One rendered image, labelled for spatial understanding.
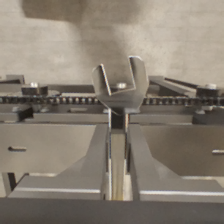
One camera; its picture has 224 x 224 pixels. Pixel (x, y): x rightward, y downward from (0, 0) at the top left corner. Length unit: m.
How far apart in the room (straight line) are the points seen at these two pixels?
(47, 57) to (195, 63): 1.23
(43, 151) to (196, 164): 0.25
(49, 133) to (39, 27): 1.33
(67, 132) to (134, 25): 1.25
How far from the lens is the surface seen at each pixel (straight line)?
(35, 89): 0.57
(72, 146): 0.27
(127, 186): 0.65
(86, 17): 1.46
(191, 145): 0.29
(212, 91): 0.59
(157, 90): 1.11
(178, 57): 1.49
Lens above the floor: 1.40
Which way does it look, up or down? 74 degrees down
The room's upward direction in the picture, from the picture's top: 175 degrees counter-clockwise
